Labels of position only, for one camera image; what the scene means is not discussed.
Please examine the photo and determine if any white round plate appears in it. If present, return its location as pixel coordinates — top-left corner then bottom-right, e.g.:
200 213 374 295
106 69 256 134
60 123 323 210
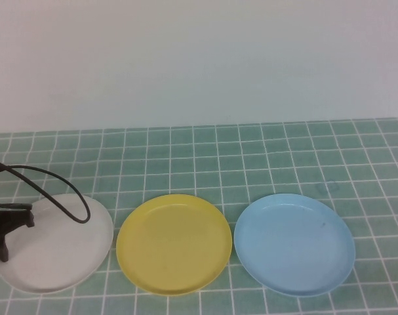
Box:
0 193 115 294

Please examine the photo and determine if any light blue round plate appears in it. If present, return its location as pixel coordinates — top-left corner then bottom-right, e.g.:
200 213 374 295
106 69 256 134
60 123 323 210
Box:
233 192 356 295

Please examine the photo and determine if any yellow round plate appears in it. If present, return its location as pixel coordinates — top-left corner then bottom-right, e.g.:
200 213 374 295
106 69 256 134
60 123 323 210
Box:
115 194 233 294

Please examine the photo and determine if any green checkered tablecloth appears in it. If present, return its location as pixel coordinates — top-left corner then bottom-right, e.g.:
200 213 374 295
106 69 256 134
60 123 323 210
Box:
0 118 398 315

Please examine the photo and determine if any black left camera cable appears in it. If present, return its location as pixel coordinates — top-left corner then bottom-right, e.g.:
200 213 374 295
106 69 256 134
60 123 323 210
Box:
0 158 92 225

